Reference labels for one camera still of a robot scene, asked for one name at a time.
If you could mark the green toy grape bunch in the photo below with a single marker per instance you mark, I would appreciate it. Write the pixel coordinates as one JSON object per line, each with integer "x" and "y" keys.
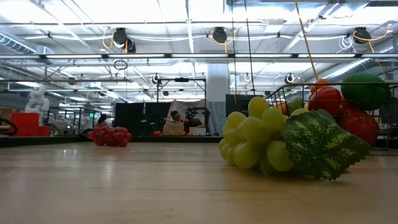
{"x": 273, "y": 146}

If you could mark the purple toy grape bunch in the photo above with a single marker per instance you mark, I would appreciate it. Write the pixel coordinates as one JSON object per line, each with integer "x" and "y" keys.
{"x": 109, "y": 136}

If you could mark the brownish green toy pear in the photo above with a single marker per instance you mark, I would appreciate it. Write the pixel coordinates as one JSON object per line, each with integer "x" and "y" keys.
{"x": 293, "y": 104}

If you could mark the orange toy tangerine sprig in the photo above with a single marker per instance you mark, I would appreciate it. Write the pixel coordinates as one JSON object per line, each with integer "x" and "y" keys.
{"x": 318, "y": 84}

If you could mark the red orange toy mango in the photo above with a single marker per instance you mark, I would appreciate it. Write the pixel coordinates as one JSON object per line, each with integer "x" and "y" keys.
{"x": 325, "y": 100}

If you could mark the red toy pomegranate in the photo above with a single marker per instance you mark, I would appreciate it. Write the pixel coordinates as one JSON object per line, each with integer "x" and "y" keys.
{"x": 360, "y": 126}

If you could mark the large green toy lime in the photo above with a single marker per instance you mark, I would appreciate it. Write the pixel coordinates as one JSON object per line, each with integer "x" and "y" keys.
{"x": 365, "y": 88}

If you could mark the black background robot arm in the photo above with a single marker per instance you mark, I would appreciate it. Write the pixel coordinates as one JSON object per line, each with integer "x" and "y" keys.
{"x": 199, "y": 113}

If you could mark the woven wicker basket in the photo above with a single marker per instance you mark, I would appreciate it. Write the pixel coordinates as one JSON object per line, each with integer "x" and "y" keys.
{"x": 173, "y": 128}

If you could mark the white plant pot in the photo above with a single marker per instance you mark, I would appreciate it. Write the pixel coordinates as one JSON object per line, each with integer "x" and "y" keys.
{"x": 197, "y": 131}

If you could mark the person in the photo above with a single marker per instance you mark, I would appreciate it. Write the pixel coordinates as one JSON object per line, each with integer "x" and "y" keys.
{"x": 175, "y": 116}
{"x": 102, "y": 119}

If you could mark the black monitor panel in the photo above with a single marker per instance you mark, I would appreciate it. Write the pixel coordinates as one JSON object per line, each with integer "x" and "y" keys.
{"x": 231, "y": 104}

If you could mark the white building pillar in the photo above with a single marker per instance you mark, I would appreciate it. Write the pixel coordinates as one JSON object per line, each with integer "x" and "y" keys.
{"x": 217, "y": 81}

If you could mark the red toy apple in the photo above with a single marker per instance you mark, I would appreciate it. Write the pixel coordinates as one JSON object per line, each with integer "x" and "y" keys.
{"x": 157, "y": 133}

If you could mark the long ceiling light bar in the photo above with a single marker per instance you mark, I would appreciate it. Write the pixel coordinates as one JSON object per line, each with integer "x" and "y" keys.
{"x": 199, "y": 55}

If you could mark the white robot figure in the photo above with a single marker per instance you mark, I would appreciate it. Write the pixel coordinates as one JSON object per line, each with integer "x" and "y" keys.
{"x": 38, "y": 99}

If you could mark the red stacked bins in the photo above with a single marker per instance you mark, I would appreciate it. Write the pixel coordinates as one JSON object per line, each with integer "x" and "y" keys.
{"x": 29, "y": 124}

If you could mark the brown cardboard box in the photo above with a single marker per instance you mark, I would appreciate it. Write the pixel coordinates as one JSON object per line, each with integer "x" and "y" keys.
{"x": 6, "y": 113}

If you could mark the black station camera frame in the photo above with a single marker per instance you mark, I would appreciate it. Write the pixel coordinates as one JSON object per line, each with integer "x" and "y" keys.
{"x": 182, "y": 79}

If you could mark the black aluminium table frame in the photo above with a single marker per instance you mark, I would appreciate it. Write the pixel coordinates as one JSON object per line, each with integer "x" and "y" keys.
{"x": 62, "y": 140}

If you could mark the silver ventilation duct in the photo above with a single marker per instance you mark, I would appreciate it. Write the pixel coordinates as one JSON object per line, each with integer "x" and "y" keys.
{"x": 357, "y": 67}

